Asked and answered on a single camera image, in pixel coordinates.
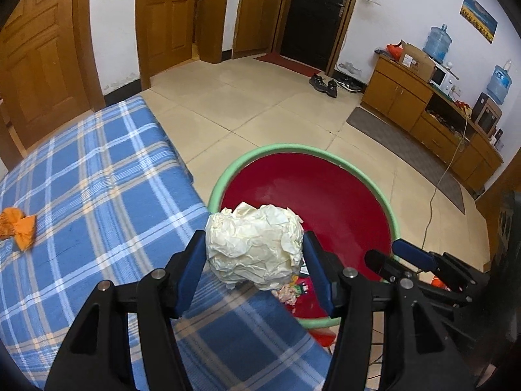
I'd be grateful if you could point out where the red doormat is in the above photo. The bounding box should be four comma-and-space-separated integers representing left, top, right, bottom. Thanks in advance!
254, 52, 326, 77

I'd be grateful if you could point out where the pair of grey sneakers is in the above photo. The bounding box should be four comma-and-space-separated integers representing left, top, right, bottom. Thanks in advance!
337, 75, 363, 92

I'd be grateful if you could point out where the cream paper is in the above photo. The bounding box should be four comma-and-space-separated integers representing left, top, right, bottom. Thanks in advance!
204, 201, 305, 291

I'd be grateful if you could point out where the red basin with green rim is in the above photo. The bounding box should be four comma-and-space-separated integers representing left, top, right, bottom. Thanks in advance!
207, 143, 401, 330

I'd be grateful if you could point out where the crumpled orange wrapper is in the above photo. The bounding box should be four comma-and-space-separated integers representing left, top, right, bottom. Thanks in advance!
0, 208, 36, 252

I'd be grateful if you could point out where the blue plaid tablecloth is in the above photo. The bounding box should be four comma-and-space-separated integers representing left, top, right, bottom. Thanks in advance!
0, 95, 332, 391

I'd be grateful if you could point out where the open cardboard box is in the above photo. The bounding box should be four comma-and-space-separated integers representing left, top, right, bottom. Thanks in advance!
397, 40, 436, 82

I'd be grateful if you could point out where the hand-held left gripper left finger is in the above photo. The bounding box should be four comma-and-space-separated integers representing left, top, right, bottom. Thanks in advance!
45, 230, 208, 391

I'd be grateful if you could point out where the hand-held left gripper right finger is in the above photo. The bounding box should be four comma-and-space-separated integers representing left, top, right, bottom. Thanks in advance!
303, 231, 475, 391

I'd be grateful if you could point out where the black appliance on cabinet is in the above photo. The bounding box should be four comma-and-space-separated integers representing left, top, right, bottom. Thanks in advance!
472, 93, 502, 135

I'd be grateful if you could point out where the black entrance door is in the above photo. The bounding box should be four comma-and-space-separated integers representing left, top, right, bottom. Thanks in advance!
274, 0, 365, 73

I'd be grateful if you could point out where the blue water jug on dispenser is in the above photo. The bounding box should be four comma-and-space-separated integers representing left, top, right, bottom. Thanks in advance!
487, 60, 513, 104

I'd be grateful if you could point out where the wide wooden panel door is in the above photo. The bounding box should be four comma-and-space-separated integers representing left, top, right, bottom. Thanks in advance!
0, 0, 104, 153

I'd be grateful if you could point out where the long wooden sideboard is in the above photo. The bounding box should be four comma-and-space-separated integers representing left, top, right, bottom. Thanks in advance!
361, 55, 504, 191

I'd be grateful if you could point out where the white microwave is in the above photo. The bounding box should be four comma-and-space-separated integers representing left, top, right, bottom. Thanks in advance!
430, 64, 458, 89

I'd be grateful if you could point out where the white cable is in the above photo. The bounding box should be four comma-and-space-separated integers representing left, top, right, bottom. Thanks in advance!
421, 110, 469, 251

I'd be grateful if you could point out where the narrow wooden panel door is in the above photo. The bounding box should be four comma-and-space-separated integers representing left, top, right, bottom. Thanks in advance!
136, 0, 224, 90

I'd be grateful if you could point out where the low wooden wall cabinet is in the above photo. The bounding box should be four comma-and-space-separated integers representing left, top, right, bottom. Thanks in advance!
233, 0, 279, 58

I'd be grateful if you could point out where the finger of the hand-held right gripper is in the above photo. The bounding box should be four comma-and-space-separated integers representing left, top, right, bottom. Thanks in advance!
393, 239, 477, 290
364, 250, 420, 282

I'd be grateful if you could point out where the grey floor mat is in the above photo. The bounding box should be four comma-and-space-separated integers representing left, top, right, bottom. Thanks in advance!
346, 107, 466, 214

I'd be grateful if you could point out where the sunflower wall picture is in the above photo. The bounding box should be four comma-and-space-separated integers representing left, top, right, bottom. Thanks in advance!
460, 0, 499, 44

